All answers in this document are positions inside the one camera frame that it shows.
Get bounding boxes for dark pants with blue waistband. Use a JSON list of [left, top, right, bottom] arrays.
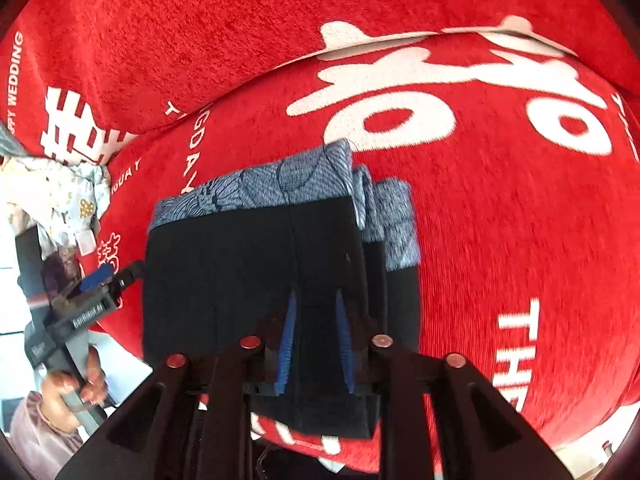
[[141, 138, 422, 440]]

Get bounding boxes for red printed tablecloth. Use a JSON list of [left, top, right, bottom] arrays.
[[75, 30, 640, 476]]

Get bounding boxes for person's left forearm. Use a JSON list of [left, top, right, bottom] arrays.
[[9, 391, 86, 480]]

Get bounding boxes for pale floral cloth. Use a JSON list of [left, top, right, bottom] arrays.
[[0, 154, 112, 261]]

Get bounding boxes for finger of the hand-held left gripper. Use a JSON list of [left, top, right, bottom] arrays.
[[75, 266, 115, 295], [107, 260, 147, 306]]

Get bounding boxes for person's left hand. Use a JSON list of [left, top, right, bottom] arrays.
[[39, 345, 110, 433]]

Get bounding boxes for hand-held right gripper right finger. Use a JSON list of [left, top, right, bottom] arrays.
[[334, 287, 573, 480]]

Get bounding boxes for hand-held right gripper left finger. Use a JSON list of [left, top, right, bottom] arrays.
[[57, 290, 301, 480]]

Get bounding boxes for red printed sofa backrest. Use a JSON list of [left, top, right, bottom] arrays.
[[0, 0, 640, 166]]

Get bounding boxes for grey cloth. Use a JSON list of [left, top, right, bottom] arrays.
[[0, 122, 28, 161]]

